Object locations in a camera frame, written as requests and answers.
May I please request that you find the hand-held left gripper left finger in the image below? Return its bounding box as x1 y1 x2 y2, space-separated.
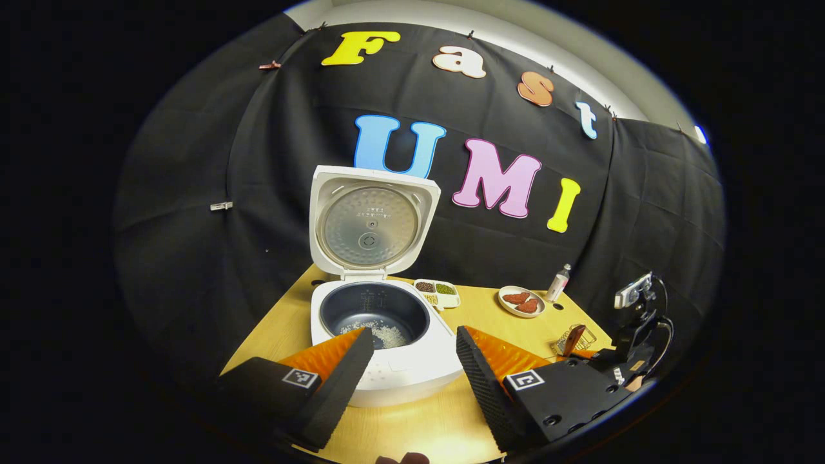
216 327 376 453

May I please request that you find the wire chopstick holder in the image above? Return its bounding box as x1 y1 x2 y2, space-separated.
551 324 598 359

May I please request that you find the white rice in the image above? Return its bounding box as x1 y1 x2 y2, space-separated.
340 321 408 349

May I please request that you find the white oval plate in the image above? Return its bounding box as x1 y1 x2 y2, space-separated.
498 285 547 319

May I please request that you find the brown wooden spoon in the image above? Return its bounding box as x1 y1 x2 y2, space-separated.
563 324 587 356

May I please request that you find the small clear bottle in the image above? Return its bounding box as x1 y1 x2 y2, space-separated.
547 263 572 303

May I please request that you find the white rice cooker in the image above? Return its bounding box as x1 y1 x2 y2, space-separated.
308 165 465 408

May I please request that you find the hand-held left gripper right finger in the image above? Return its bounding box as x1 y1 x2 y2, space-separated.
456 325 636 455

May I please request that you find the white divided grain dish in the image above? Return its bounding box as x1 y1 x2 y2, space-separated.
413 278 461 311

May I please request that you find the black backdrop cloth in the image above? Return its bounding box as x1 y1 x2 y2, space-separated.
113 13 726 387

